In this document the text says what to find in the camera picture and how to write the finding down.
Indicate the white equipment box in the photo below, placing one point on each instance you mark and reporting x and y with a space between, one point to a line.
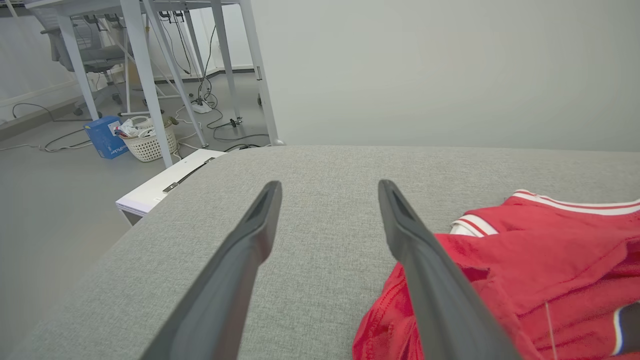
160 187

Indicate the white power strip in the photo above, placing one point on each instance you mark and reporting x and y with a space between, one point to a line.
202 106

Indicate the red and white jersey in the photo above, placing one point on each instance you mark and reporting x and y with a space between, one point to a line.
540 270

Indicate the grey office chair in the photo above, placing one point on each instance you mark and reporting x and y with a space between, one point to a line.
95 55

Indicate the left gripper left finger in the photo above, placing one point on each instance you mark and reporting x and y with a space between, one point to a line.
235 280

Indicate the blue cardboard box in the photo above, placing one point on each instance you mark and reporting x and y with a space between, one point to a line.
105 137

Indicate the white metal table frame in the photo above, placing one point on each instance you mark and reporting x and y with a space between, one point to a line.
145 75

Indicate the white laundry basket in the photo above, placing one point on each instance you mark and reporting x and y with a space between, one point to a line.
150 145

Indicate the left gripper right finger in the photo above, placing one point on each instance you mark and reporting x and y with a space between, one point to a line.
440 300

